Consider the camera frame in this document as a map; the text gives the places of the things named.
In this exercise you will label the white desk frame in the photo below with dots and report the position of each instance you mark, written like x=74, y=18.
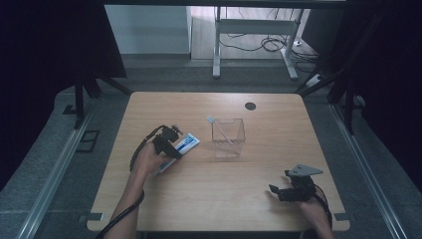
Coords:
x=217, y=49

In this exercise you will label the blue and white toothpaste tube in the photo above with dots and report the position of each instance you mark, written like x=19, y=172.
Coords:
x=187, y=143

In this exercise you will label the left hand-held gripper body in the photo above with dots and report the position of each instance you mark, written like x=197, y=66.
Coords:
x=166, y=139

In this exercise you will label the grey metal floor rail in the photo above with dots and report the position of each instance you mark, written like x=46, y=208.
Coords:
x=368, y=169
x=56, y=176

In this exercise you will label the black round table grommet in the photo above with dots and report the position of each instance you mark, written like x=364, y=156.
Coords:
x=250, y=106

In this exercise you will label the person's left hand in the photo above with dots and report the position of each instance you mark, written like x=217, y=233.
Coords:
x=147, y=161

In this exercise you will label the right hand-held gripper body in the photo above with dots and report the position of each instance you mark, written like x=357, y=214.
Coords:
x=300, y=192

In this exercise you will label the clear plastic container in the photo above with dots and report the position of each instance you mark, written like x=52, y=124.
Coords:
x=229, y=146

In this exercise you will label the black metal stand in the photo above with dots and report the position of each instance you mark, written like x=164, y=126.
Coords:
x=348, y=109
x=79, y=106

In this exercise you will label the person's right hand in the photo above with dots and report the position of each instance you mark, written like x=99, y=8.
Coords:
x=313, y=210

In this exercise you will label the dark curtain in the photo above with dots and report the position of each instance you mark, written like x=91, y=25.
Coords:
x=49, y=49
x=391, y=83

